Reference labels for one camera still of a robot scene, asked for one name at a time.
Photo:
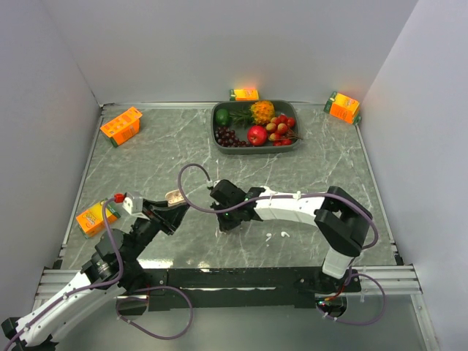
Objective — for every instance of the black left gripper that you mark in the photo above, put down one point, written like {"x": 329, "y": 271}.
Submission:
{"x": 170, "y": 216}

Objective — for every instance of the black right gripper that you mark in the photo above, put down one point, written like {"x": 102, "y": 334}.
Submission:
{"x": 227, "y": 225}

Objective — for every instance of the pink earbuds charging case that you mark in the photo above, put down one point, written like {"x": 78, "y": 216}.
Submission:
{"x": 174, "y": 198}

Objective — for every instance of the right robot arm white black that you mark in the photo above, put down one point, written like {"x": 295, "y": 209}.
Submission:
{"x": 339, "y": 217}

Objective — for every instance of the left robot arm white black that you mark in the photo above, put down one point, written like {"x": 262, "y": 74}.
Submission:
{"x": 112, "y": 271}

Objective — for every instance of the dark purple grape bunch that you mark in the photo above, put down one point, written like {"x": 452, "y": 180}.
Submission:
{"x": 226, "y": 137}

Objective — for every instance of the red apple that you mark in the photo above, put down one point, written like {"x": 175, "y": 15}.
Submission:
{"x": 257, "y": 135}

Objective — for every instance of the orange juice box near left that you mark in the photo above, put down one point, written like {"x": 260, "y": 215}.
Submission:
{"x": 91, "y": 222}

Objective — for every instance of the orange juice box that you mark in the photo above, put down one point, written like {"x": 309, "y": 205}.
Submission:
{"x": 123, "y": 127}
{"x": 344, "y": 108}
{"x": 91, "y": 222}
{"x": 244, "y": 94}

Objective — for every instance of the green lime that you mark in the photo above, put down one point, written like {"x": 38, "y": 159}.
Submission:
{"x": 222, "y": 117}

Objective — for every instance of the small pineapple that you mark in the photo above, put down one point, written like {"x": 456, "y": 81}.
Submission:
{"x": 259, "y": 113}

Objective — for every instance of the orange juice box far left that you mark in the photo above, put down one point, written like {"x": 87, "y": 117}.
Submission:
{"x": 123, "y": 127}

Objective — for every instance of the orange juice box back centre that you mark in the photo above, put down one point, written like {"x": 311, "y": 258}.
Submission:
{"x": 244, "y": 94}

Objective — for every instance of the dark grey fruit tray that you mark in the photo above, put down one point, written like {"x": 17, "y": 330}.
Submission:
{"x": 280, "y": 106}

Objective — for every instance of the orange juice box far right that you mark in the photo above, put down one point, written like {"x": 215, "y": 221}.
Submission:
{"x": 344, "y": 108}

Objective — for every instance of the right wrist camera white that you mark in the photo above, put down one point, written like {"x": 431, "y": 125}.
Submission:
{"x": 210, "y": 184}

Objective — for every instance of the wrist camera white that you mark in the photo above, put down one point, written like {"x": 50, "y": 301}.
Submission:
{"x": 131, "y": 202}
{"x": 210, "y": 184}

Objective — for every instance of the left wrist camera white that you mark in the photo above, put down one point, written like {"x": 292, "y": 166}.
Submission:
{"x": 131, "y": 202}

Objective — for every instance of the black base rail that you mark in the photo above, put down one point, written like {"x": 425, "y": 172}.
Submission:
{"x": 237, "y": 287}

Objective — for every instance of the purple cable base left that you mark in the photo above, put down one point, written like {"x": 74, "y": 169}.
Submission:
{"x": 161, "y": 336}

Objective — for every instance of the purple cable base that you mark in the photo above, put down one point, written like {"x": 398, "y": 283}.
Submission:
{"x": 327, "y": 316}
{"x": 161, "y": 336}

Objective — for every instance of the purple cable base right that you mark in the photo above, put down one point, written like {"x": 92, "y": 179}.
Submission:
{"x": 327, "y": 316}

